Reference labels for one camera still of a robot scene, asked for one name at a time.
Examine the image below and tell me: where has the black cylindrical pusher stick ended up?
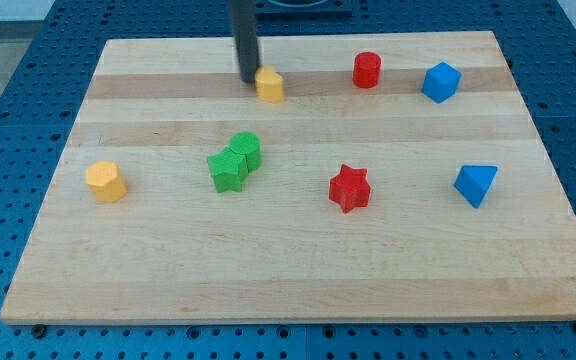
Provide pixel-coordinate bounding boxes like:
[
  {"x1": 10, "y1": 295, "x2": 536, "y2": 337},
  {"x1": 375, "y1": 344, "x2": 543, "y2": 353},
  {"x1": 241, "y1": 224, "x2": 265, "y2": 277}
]
[{"x1": 228, "y1": 0, "x2": 261, "y2": 84}]

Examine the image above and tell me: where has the yellow hexagon block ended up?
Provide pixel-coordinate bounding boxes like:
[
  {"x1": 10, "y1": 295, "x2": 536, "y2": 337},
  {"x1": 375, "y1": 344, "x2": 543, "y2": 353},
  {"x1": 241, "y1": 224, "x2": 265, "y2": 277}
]
[{"x1": 85, "y1": 160, "x2": 128, "y2": 203}]

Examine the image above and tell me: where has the yellow heart block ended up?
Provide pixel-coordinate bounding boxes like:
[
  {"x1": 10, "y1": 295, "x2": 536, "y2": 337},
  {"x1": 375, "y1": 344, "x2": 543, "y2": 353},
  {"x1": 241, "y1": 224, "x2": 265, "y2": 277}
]
[{"x1": 255, "y1": 66, "x2": 285, "y2": 103}]

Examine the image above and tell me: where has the green cylinder block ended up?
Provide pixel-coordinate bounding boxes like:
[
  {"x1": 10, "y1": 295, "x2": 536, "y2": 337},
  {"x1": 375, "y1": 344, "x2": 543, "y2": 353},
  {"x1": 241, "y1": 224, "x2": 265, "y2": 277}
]
[{"x1": 229, "y1": 131, "x2": 262, "y2": 172}]

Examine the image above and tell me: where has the red cylinder block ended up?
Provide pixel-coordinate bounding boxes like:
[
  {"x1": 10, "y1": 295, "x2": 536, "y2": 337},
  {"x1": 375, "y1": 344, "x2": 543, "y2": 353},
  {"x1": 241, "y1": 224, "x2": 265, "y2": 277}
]
[{"x1": 352, "y1": 52, "x2": 382, "y2": 89}]

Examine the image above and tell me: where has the green star block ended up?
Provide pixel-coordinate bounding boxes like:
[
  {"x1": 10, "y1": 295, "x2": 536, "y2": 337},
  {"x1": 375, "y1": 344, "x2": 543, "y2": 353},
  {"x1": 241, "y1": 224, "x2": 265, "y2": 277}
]
[{"x1": 207, "y1": 147, "x2": 249, "y2": 193}]

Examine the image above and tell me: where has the red star block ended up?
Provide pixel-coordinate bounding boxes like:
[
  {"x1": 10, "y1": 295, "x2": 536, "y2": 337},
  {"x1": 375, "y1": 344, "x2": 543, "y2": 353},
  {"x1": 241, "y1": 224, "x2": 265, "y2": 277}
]
[{"x1": 329, "y1": 164, "x2": 371, "y2": 213}]

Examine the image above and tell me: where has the blue cube block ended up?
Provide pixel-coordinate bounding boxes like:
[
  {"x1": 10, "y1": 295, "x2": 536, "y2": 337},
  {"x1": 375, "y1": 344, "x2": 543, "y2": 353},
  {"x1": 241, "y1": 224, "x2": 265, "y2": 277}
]
[{"x1": 422, "y1": 62, "x2": 462, "y2": 103}]

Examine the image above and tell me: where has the wooden board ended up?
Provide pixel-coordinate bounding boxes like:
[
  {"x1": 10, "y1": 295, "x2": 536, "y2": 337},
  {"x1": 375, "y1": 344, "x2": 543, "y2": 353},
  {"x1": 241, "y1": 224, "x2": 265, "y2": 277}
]
[{"x1": 0, "y1": 31, "x2": 576, "y2": 325}]

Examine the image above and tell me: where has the blue triangle block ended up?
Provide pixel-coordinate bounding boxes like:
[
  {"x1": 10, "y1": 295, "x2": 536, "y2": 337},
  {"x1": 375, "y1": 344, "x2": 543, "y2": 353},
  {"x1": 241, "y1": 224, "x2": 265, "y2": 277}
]
[{"x1": 453, "y1": 165, "x2": 498, "y2": 208}]

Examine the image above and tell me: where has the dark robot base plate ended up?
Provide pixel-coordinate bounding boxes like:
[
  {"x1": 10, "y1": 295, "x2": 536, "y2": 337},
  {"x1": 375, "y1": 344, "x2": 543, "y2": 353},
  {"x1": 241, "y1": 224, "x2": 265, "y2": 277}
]
[{"x1": 254, "y1": 0, "x2": 353, "y2": 15}]

